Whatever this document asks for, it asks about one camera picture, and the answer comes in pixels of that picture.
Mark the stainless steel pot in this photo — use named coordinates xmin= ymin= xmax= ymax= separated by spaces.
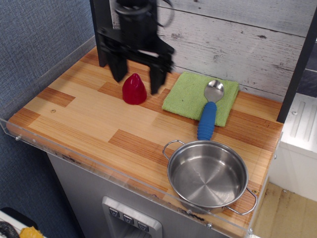
xmin=163 ymin=140 xmax=257 ymax=215

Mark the dark vertical post left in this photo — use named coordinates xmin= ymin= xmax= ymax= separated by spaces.
xmin=90 ymin=0 xmax=112 ymax=67

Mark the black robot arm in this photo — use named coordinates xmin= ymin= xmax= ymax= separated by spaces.
xmin=98 ymin=0 xmax=174 ymax=94

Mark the red plastic strawberry toy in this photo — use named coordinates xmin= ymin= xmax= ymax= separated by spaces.
xmin=122 ymin=73 xmax=147 ymax=105

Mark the white ribbed appliance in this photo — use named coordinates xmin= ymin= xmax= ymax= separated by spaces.
xmin=281 ymin=93 xmax=317 ymax=153

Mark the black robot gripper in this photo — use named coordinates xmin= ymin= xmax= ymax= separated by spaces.
xmin=101 ymin=9 xmax=174 ymax=94

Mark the yellow object bottom left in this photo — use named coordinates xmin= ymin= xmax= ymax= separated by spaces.
xmin=19 ymin=227 xmax=44 ymax=238

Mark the green microfiber cloth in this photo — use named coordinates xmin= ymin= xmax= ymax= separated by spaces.
xmin=162 ymin=72 xmax=239 ymax=127

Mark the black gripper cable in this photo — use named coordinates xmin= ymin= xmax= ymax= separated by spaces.
xmin=156 ymin=0 xmax=176 ymax=28

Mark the blue handled metal spoon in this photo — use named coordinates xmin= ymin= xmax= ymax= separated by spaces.
xmin=197 ymin=80 xmax=224 ymax=140

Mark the dark vertical post right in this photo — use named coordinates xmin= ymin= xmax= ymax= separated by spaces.
xmin=276 ymin=9 xmax=317 ymax=123

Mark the dark vertical post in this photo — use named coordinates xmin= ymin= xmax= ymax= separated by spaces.
xmin=90 ymin=0 xmax=112 ymax=67
xmin=276 ymin=9 xmax=317 ymax=123

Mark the silver dispenser button panel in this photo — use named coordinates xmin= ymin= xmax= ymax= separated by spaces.
xmin=102 ymin=196 xmax=163 ymax=238

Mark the black braided cable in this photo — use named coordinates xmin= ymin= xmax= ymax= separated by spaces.
xmin=0 ymin=220 xmax=20 ymax=238

